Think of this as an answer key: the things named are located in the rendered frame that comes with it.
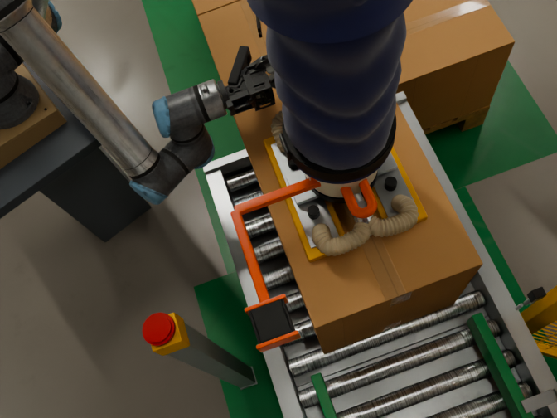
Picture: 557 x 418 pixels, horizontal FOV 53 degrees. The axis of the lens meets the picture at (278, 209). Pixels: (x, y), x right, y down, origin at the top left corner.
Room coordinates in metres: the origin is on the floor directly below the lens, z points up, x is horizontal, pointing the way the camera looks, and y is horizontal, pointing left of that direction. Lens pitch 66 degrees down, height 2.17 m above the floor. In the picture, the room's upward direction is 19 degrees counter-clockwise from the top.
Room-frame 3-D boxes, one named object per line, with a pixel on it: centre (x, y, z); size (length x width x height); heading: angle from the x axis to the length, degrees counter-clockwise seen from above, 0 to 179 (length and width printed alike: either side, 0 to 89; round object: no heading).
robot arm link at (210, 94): (0.80, 0.06, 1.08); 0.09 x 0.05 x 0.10; 2
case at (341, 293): (0.54, -0.18, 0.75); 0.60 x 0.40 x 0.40; 2
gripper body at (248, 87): (0.80, -0.02, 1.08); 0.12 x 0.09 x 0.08; 92
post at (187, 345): (0.32, 0.32, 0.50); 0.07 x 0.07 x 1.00; 2
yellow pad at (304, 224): (0.55, -0.07, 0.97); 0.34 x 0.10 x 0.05; 2
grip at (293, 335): (0.25, 0.08, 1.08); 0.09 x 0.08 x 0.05; 92
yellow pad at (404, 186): (0.56, -0.26, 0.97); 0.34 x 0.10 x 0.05; 2
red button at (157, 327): (0.32, 0.32, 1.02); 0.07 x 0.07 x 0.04
